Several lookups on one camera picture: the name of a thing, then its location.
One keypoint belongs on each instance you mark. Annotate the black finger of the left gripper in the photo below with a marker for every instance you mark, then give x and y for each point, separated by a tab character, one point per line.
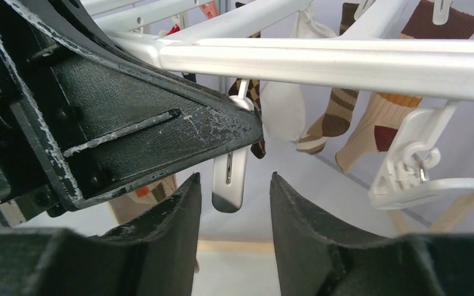
100	121

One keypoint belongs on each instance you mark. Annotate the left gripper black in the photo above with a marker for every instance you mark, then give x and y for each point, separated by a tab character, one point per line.
24	192

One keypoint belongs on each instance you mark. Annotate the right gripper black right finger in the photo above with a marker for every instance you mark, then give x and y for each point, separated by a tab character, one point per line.
319	254

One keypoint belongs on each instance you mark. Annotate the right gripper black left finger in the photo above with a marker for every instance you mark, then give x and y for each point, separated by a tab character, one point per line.
153	254

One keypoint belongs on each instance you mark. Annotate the beige orange argyle sock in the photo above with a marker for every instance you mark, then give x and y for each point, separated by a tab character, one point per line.
133	204

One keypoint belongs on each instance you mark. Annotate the white hanger clip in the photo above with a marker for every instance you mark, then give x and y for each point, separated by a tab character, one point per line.
402	180
229	172

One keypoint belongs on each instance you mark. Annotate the white plastic clip hanger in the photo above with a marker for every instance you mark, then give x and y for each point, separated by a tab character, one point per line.
363	58

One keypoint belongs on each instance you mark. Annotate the brown striped sock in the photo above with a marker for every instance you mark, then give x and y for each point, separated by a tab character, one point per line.
334	122

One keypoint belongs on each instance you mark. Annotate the brown yellow argyle sock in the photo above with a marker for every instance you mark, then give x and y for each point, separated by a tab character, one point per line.
253	93

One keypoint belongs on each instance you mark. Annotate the white sock hanging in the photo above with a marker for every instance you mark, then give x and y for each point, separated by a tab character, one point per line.
283	108

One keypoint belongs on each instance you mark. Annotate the wooden rack frame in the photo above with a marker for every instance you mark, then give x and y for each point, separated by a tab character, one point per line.
456	212

